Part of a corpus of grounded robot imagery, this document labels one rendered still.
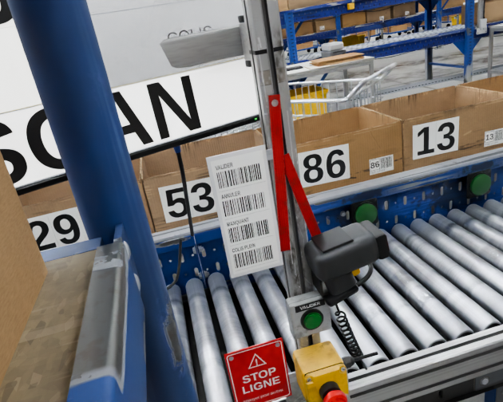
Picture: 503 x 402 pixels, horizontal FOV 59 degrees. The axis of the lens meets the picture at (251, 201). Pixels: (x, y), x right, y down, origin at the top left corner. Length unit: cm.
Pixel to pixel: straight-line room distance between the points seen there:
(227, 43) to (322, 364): 53
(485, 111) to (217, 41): 107
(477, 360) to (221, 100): 72
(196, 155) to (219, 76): 84
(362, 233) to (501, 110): 102
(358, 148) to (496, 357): 67
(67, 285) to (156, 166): 138
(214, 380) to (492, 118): 116
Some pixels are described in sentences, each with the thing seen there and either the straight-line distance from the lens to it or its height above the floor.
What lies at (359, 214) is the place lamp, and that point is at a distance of 136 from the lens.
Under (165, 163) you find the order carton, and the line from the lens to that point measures 154.
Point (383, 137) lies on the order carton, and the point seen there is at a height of 101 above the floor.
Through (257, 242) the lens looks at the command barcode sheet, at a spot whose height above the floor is 110.
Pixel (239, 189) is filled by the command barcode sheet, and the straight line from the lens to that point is 64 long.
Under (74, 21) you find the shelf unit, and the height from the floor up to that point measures 142.
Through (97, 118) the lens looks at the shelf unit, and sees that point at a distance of 19.
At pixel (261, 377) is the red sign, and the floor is 85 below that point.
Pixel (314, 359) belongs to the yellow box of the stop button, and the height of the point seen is 88.
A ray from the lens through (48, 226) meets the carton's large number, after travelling 132.
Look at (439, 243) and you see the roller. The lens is 137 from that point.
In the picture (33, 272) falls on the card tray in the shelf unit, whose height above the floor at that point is 135.
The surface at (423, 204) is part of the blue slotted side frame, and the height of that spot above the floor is 77.
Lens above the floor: 141
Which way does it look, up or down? 23 degrees down
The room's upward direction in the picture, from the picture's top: 10 degrees counter-clockwise
